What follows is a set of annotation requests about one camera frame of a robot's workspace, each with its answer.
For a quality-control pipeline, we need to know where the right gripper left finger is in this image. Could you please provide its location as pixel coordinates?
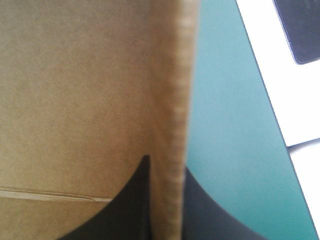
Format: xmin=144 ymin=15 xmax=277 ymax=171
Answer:
xmin=57 ymin=154 xmax=154 ymax=240

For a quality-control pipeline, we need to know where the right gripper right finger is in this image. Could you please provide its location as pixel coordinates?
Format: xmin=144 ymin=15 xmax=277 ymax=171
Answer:
xmin=180 ymin=166 xmax=268 ymax=240

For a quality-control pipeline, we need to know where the dark grey floor mat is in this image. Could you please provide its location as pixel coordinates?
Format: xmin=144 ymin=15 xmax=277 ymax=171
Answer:
xmin=272 ymin=0 xmax=320 ymax=66

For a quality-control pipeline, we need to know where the brown cardboard box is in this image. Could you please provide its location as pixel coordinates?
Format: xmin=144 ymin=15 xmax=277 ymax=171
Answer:
xmin=0 ymin=0 xmax=201 ymax=240

